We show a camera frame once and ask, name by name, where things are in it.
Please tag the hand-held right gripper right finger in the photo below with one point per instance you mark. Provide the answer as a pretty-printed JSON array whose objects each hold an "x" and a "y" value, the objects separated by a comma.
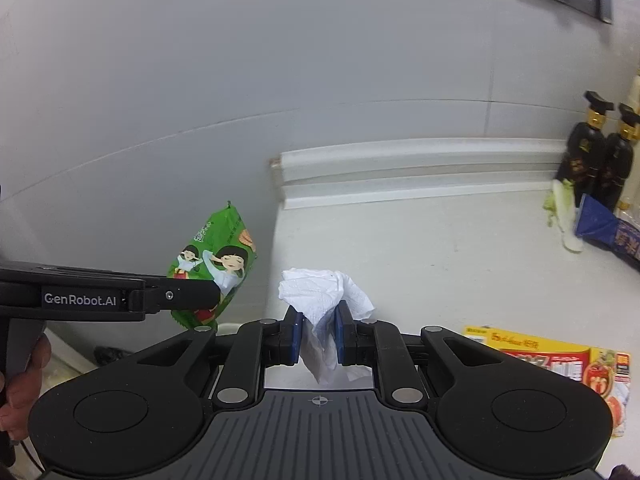
[{"x": 342, "y": 337}]

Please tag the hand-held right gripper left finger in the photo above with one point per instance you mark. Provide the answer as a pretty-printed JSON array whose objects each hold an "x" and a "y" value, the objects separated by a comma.
[{"x": 297, "y": 337}]

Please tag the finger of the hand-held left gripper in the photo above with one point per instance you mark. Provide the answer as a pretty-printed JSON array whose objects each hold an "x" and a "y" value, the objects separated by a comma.
[{"x": 190, "y": 294}]

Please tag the green snack packet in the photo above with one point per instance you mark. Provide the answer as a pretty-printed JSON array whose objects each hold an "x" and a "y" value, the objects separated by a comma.
[{"x": 220, "y": 255}]

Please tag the white tissue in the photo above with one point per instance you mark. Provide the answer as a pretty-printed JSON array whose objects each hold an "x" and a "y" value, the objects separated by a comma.
[{"x": 320, "y": 292}]

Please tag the person's left hand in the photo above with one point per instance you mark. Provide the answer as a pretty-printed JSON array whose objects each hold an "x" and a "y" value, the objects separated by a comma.
[{"x": 22, "y": 400}]

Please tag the napa cabbage stalk piece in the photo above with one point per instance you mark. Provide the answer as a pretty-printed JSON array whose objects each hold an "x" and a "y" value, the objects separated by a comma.
[{"x": 567, "y": 225}]

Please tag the yellow printed cardboard box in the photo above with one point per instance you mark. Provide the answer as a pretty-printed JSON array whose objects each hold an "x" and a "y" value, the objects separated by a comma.
[{"x": 605, "y": 365}]

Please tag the dark blue snack wrapper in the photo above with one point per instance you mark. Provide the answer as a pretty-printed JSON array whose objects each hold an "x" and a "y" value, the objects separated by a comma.
[{"x": 600, "y": 225}]

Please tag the dark sauce bottle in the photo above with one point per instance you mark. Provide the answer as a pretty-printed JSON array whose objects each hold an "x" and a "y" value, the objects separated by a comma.
[
  {"x": 620, "y": 170},
  {"x": 582, "y": 155}
]

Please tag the white bottle with yellow cap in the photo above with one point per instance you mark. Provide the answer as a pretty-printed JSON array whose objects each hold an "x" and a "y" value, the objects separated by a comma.
[{"x": 636, "y": 87}]

